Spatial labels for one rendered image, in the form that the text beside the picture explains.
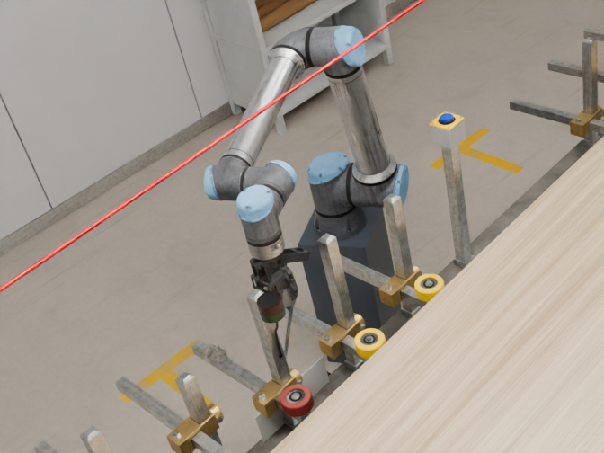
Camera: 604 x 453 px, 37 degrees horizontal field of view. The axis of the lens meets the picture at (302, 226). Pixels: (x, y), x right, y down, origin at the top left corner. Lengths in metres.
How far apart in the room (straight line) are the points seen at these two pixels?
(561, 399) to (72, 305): 2.68
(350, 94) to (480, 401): 1.03
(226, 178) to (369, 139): 0.71
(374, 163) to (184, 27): 2.30
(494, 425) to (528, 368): 0.19
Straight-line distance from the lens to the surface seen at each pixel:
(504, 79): 5.19
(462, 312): 2.42
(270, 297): 2.16
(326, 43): 2.65
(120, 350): 4.00
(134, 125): 5.01
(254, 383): 2.41
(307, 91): 5.12
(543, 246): 2.60
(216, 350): 2.53
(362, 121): 2.83
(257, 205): 2.16
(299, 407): 2.26
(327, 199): 3.12
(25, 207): 4.84
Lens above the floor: 2.57
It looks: 36 degrees down
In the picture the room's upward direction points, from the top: 14 degrees counter-clockwise
